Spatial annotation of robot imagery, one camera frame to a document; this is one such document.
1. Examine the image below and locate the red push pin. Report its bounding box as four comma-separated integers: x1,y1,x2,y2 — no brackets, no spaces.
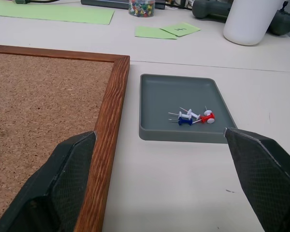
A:
191,113,216,125

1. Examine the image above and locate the grey plastic tray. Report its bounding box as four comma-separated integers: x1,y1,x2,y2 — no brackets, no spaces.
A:
139,73,238,145

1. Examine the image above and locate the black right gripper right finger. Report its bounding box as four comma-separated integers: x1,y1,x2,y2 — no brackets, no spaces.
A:
223,127,290,232

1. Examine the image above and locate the white plastic bottle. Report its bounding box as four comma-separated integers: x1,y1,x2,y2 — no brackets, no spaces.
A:
223,0,280,46

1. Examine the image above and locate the dark grey device with joystick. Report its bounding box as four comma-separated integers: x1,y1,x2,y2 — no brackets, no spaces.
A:
268,0,290,36

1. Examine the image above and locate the clear jar of push pins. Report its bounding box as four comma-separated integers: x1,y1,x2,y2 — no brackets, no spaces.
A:
128,0,156,18

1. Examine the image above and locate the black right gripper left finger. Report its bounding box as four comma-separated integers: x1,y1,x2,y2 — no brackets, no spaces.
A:
0,130,98,232

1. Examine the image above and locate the green note with writing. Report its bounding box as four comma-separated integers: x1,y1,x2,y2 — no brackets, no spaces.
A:
159,22,202,37

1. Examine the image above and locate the flat black device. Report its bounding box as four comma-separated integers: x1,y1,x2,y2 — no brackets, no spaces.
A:
80,0,165,11

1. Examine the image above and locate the blue push pin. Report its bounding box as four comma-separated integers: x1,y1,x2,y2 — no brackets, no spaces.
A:
168,117,193,127

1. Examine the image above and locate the dark grey handheld device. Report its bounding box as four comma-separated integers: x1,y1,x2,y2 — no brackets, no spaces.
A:
191,0,233,23

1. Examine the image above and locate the cork board with wooden frame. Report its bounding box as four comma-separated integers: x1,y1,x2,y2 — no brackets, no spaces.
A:
0,44,131,232

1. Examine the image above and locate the large green paper sheet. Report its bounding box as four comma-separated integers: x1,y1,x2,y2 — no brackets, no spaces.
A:
0,4,116,26

